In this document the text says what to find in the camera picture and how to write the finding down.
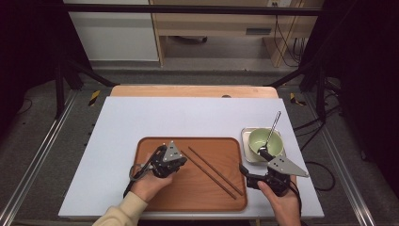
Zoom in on metal spoon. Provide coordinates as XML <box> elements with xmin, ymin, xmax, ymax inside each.
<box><xmin>258</xmin><ymin>110</ymin><xmax>282</xmax><ymax>154</ymax></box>

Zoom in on hanging black desk cables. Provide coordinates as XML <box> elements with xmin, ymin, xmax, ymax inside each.
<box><xmin>273</xmin><ymin>13</ymin><xmax>307</xmax><ymax>68</ymax></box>

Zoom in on yellow black floor tape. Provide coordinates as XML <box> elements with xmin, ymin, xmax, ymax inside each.
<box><xmin>289</xmin><ymin>92</ymin><xmax>308</xmax><ymax>106</ymax></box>
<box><xmin>88</xmin><ymin>89</ymin><xmax>102</xmax><ymax>107</ymax></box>

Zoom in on grey desk label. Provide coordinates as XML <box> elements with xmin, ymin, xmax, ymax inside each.
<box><xmin>245</xmin><ymin>27</ymin><xmax>273</xmax><ymax>36</ymax></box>

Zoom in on light wooden desk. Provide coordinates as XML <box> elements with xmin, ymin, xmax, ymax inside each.
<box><xmin>150</xmin><ymin>0</ymin><xmax>326</xmax><ymax>68</ymax></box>

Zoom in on black curtain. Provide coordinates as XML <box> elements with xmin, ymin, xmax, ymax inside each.
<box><xmin>300</xmin><ymin>0</ymin><xmax>399</xmax><ymax>196</ymax></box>
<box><xmin>0</xmin><ymin>0</ymin><xmax>95</xmax><ymax>136</ymax></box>

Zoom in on person's right hand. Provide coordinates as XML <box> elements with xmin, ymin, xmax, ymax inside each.
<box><xmin>257</xmin><ymin>175</ymin><xmax>302</xmax><ymax>226</ymax></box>

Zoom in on black metal stand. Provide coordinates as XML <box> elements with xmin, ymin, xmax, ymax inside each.
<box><xmin>55</xmin><ymin>46</ymin><xmax>119</xmax><ymax>121</ymax></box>
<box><xmin>267</xmin><ymin>59</ymin><xmax>328</xmax><ymax>121</ymax></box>

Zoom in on white table cover board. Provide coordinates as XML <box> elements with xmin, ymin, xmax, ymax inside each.
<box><xmin>57</xmin><ymin>96</ymin><xmax>325</xmax><ymax>219</ymax></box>

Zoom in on left hand-held gripper cable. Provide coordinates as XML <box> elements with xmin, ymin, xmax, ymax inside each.
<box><xmin>122</xmin><ymin>145</ymin><xmax>164</xmax><ymax>199</ymax></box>

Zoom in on looped black floor cable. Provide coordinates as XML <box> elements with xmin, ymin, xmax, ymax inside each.
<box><xmin>299</xmin><ymin>125</ymin><xmax>337</xmax><ymax>192</ymax></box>

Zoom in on right hand-held gripper cable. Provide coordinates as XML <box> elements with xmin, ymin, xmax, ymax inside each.
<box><xmin>288</xmin><ymin>180</ymin><xmax>304</xmax><ymax>226</ymax></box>

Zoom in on thin black floor cable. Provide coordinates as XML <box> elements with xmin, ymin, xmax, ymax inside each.
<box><xmin>15</xmin><ymin>98</ymin><xmax>33</xmax><ymax>117</ymax></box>

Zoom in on black horizontal bar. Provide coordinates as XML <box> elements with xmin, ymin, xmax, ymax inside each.
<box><xmin>62</xmin><ymin>3</ymin><xmax>324</xmax><ymax>17</ymax></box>

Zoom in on green bowl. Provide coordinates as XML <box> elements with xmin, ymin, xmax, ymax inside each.
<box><xmin>247</xmin><ymin>127</ymin><xmax>285</xmax><ymax>158</ymax></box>

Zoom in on straight black floor cable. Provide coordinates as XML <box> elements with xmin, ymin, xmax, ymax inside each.
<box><xmin>293</xmin><ymin>105</ymin><xmax>343</xmax><ymax>132</ymax></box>

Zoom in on person's left hand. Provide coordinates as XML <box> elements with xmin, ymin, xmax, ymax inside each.
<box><xmin>130</xmin><ymin>153</ymin><xmax>174</xmax><ymax>203</ymax></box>

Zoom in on metal floor rail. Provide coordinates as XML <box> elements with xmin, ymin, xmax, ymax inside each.
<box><xmin>302</xmin><ymin>92</ymin><xmax>377</xmax><ymax>226</ymax></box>
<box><xmin>0</xmin><ymin>89</ymin><xmax>79</xmax><ymax>226</ymax></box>

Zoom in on white cabinet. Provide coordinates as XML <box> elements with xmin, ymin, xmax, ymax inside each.
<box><xmin>64</xmin><ymin>0</ymin><xmax>160</xmax><ymax>62</ymax></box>

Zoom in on white square plate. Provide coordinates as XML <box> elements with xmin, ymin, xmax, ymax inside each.
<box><xmin>240</xmin><ymin>126</ymin><xmax>287</xmax><ymax>165</ymax></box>

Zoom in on wooden table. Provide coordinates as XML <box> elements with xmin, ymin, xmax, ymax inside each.
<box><xmin>109</xmin><ymin>84</ymin><xmax>279</xmax><ymax>99</ymax></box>

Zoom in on brown wooden tray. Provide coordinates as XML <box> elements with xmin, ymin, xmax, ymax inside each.
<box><xmin>125</xmin><ymin>136</ymin><xmax>249</xmax><ymax>214</ymax></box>

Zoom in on white wall outlet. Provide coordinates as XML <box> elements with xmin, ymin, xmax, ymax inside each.
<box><xmin>266</xmin><ymin>0</ymin><xmax>293</xmax><ymax>8</ymax></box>

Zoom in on hand-held gripper cable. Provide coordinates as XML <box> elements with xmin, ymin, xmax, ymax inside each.
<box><xmin>288</xmin><ymin>180</ymin><xmax>304</xmax><ymax>226</ymax></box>
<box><xmin>122</xmin><ymin>145</ymin><xmax>164</xmax><ymax>199</ymax></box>

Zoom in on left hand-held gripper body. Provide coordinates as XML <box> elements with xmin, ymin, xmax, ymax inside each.
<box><xmin>152</xmin><ymin>140</ymin><xmax>186</xmax><ymax>179</ymax></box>

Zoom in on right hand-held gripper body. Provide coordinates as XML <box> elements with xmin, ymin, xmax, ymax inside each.
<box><xmin>265</xmin><ymin>155</ymin><xmax>311</xmax><ymax>198</ymax></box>

